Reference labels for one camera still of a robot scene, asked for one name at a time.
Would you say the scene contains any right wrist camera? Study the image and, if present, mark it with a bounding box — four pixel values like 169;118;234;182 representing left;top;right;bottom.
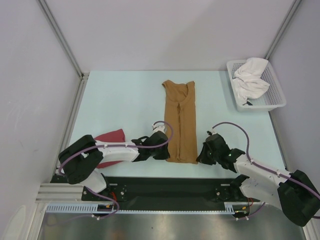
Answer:
207;129;216;136

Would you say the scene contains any aluminium frame post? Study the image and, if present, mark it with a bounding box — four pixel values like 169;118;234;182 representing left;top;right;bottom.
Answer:
264;0;304;60
37;0;90;176

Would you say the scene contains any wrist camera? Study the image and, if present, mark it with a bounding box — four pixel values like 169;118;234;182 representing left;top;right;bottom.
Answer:
152;125;166;134
207;129;216;136

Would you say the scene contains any red tank top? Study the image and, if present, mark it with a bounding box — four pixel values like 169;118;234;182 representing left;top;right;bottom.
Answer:
94;129;126;169

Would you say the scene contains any white cable duct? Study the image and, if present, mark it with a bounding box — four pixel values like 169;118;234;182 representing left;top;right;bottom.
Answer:
45;203;240;215

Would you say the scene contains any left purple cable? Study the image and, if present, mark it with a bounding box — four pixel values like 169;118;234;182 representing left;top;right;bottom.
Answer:
47;121;175;227

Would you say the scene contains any tan tank top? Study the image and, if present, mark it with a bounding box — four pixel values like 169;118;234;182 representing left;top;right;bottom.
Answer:
162;80;198;164

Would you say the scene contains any left aluminium frame post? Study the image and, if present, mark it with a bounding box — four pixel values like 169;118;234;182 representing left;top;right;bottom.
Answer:
37;0;90;176

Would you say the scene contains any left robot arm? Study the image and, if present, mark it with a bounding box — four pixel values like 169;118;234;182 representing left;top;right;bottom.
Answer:
58;130;171;200

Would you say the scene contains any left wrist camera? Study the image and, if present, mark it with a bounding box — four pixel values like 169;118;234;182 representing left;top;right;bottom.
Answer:
152;125;166;134

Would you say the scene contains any white tank top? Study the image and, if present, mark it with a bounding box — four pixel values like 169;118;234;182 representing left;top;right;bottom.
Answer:
232;57;270;106

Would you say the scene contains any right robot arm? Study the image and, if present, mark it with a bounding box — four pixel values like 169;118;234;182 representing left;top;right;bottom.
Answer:
196;132;320;227

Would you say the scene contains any white plastic basket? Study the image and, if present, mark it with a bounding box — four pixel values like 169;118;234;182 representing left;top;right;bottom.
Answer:
226;59;287;112

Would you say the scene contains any right aluminium frame post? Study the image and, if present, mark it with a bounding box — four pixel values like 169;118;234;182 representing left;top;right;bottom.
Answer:
264;0;304;60

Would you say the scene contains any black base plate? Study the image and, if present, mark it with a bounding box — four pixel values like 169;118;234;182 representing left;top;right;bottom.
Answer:
49;174;258;212

